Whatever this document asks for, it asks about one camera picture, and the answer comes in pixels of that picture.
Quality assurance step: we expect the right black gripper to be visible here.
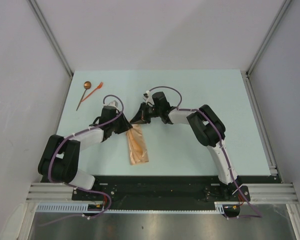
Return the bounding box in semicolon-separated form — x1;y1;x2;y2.
130;102;162;125

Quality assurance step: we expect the orange cloth napkin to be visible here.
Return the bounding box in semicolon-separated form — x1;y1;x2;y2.
126;124;149;166

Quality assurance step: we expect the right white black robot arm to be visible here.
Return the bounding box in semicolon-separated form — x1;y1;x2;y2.
130;91;240;201

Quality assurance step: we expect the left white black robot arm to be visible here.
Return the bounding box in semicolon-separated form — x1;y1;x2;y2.
38;105;132;200

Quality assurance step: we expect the orange plastic fork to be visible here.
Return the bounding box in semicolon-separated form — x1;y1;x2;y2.
81;82;104;102

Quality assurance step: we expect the copper spoon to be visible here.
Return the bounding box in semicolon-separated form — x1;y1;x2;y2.
76;81;92;111

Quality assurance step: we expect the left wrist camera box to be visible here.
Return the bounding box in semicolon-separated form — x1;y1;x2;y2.
108;100;119;108

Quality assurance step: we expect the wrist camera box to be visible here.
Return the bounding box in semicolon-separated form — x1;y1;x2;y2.
108;100;119;108
143;90;154;106

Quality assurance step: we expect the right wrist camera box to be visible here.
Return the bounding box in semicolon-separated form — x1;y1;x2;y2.
143;90;154;106

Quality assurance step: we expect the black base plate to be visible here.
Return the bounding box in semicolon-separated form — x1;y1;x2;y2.
72;175;251;211

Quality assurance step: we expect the left aluminium frame post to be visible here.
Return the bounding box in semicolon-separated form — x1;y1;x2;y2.
27;0;74;77

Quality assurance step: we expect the aluminium frame post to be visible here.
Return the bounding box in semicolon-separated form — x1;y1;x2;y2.
27;0;74;77
246;0;293;76

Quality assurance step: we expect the right aluminium frame post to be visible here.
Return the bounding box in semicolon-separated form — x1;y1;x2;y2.
246;0;293;76

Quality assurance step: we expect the slotted cable duct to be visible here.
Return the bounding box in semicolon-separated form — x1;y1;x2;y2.
36;203;239;214

